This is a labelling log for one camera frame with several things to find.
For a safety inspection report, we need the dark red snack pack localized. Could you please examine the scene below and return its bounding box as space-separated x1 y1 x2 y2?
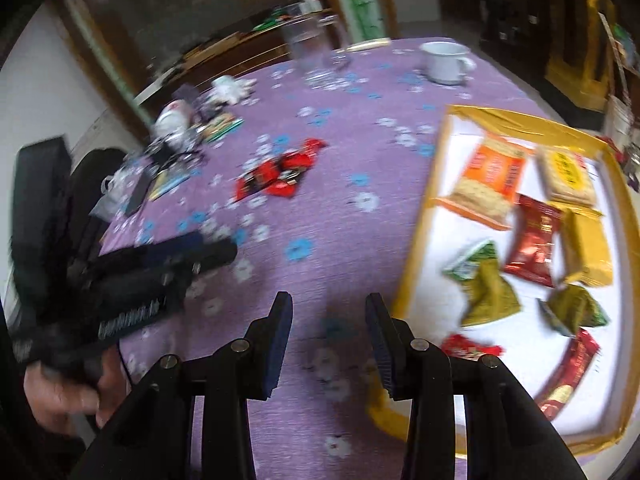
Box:
503 194 562 287

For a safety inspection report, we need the yellow taped cardboard box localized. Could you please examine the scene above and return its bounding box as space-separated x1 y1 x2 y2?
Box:
390 105 639 455

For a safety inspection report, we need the yellow label cracker pack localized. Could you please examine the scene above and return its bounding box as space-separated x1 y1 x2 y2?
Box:
537 146 597 207

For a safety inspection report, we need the green cracker packet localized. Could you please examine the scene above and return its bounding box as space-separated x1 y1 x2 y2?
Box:
200 112 244 143

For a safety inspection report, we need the person's hand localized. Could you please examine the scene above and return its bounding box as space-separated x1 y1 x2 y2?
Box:
23 347 128 437

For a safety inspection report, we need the purple floral tablecloth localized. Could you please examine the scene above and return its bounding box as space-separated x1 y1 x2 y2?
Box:
104 39 542 479

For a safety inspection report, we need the dark red chocolate bar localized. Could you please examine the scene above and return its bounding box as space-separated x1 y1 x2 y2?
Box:
535 328 600 422

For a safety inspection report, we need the white glove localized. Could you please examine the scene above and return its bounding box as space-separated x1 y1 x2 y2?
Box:
206 75 257 105

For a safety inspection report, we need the black tablet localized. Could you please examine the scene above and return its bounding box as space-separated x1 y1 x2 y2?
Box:
125 171 155 218

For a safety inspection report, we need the glass water pitcher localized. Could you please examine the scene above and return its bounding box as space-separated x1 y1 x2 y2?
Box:
281 14 350 87

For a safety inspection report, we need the green triangular snack pack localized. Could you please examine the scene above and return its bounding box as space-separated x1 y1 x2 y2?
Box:
442 240 522 327

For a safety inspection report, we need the black camera device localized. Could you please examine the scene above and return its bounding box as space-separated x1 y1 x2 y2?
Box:
144 140 203 166

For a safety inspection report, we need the orange soda cracker pack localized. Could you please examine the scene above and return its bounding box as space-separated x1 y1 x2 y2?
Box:
435 133 533 231

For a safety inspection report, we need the white ceramic mug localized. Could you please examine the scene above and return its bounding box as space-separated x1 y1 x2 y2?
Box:
420 40 476 86

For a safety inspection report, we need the red black candy pack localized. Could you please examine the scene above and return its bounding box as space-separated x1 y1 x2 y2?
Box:
234 159 297 200

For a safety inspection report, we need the colourful booklet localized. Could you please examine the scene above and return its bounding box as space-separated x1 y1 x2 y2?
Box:
148 167 191 202

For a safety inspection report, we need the small red candy pack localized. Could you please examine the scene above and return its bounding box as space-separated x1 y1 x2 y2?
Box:
440 334 503 361

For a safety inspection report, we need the clear plastic bag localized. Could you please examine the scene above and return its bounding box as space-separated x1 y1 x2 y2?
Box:
90 167 131 222

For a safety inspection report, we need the black office chair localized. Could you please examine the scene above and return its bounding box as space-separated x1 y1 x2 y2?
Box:
67 148 125 260

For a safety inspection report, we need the plain yellow snack pack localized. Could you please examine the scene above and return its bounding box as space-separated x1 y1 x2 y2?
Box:
549 202 613 287

